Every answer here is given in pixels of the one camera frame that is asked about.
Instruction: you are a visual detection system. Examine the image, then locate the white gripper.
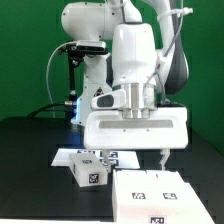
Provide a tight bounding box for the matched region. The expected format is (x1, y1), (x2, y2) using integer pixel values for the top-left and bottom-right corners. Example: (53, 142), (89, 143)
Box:
(84, 107), (188, 172)

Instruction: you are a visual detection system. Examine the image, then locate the white cabinet body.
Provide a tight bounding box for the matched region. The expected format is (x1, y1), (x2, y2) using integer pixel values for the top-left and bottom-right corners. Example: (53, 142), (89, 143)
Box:
(111, 169), (216, 224)

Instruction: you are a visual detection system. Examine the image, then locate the white box block with markers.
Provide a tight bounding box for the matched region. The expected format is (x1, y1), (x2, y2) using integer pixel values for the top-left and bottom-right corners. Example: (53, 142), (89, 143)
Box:
(69, 153), (108, 187)

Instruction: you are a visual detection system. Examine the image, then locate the white door panel with knob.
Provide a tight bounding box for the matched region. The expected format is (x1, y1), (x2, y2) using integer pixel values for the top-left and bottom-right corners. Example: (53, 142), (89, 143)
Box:
(112, 170), (147, 205)

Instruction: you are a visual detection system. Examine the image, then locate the white door panel front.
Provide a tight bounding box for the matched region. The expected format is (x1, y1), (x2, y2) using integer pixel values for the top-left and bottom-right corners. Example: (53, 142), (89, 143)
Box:
(146, 170), (199, 208)

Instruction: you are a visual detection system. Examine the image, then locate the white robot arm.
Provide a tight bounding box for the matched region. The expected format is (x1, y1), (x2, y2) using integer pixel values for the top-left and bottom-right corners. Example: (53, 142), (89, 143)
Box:
(61, 0), (192, 159)

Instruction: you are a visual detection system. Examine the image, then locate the white fiducial marker sheet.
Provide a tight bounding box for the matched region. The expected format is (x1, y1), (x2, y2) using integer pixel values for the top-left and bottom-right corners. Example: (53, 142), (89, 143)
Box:
(51, 148), (140, 169)

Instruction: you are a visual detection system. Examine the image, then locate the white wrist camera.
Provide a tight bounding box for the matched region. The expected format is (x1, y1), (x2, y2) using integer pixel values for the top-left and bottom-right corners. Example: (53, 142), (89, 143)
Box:
(91, 89), (126, 110)

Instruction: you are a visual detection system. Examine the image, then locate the grey robot arm hose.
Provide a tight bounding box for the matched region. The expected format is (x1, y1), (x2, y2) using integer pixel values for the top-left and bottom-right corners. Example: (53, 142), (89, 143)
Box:
(151, 0), (194, 104)

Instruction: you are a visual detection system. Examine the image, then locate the black camera on stand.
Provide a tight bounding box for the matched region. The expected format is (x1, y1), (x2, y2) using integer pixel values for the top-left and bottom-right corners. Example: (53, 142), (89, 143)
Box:
(65, 40), (108, 67)

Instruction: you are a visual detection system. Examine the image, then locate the grey cable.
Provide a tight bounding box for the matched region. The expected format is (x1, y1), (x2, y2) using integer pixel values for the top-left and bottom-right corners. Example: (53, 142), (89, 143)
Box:
(26, 43), (78, 118)

